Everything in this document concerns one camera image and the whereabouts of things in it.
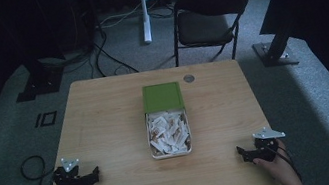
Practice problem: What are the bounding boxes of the black floor cable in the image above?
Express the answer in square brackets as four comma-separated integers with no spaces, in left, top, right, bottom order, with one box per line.
[81,6,141,81]

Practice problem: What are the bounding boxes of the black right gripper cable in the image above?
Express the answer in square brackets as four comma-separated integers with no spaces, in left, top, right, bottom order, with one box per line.
[272,140,303,185]

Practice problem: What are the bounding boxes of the white tin box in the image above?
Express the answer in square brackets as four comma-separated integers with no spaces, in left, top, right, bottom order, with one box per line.
[142,104,195,162]

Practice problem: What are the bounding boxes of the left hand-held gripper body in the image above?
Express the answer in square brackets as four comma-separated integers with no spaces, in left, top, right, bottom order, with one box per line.
[49,154,87,185]

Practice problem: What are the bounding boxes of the black slanted stand with base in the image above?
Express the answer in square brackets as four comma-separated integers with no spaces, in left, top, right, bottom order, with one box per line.
[248,21,301,72]

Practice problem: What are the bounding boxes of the white floor cable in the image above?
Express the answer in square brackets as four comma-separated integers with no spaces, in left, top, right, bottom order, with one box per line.
[96,1,146,30]

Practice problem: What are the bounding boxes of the green box lid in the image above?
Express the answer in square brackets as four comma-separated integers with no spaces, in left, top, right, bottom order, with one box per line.
[139,80,186,116]

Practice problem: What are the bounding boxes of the black folding chair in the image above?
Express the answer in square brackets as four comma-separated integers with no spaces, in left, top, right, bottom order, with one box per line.
[164,0,260,70]

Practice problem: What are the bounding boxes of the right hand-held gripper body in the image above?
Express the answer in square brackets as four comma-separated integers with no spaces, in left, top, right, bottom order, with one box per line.
[250,123,290,164]

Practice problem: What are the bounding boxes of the person's right hand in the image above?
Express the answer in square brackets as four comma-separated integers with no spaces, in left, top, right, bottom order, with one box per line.
[249,136,306,185]

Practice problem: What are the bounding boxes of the pile of white paper packets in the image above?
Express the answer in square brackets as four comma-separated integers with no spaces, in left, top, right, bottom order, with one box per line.
[145,106,193,158]

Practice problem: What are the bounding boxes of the grey round table grommet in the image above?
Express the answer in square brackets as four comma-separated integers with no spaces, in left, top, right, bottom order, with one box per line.
[182,72,196,84]

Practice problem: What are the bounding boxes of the black stand with square base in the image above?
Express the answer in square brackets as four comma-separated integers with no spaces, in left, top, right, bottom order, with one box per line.
[9,52,69,104]

